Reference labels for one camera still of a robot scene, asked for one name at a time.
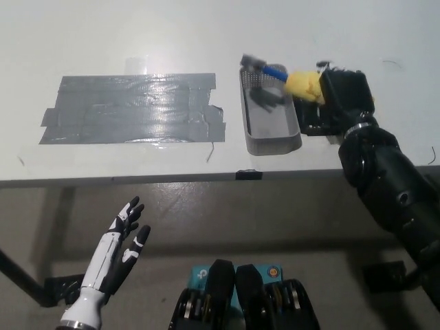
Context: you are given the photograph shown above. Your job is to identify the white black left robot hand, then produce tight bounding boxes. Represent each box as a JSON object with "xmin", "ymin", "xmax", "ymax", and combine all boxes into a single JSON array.
[{"xmin": 79, "ymin": 195, "xmax": 152, "ymax": 297}]

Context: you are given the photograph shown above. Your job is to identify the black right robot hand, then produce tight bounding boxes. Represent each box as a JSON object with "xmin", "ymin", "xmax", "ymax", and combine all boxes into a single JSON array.
[{"xmin": 316, "ymin": 60, "xmax": 375, "ymax": 138}]

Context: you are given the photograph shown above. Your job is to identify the blue hammer with yellow wrapping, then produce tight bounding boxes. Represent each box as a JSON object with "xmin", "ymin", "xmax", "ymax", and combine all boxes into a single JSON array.
[{"xmin": 240, "ymin": 53, "xmax": 376, "ymax": 113}]

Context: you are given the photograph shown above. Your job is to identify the black tape patch on desk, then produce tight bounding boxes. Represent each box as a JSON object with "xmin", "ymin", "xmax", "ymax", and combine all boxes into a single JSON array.
[{"xmin": 295, "ymin": 98, "xmax": 344, "ymax": 138}]

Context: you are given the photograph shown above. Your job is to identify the gray plastic basket container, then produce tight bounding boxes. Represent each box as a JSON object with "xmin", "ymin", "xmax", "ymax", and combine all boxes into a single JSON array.
[{"xmin": 239, "ymin": 63, "xmax": 303, "ymax": 156}]

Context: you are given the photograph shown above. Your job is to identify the black robot torso blocks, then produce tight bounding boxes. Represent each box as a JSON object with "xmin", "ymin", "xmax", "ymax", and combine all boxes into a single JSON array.
[{"xmin": 168, "ymin": 259, "xmax": 322, "ymax": 330}]

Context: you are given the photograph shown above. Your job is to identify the grey table leg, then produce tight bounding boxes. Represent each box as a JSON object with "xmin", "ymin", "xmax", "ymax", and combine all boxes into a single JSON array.
[{"xmin": 47, "ymin": 187, "xmax": 76, "ymax": 279}]

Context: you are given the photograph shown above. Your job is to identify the black diagonal table brace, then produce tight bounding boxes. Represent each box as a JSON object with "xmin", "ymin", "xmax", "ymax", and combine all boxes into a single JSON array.
[{"xmin": 0, "ymin": 245, "xmax": 49, "ymax": 307}]

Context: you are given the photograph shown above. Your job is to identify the teal box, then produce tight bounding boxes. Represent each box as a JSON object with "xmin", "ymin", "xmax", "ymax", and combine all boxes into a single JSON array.
[{"xmin": 190, "ymin": 264, "xmax": 283, "ymax": 307}]

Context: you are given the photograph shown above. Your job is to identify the grey duct tape patch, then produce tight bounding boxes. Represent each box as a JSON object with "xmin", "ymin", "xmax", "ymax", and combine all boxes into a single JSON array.
[{"xmin": 38, "ymin": 72, "xmax": 227, "ymax": 145}]

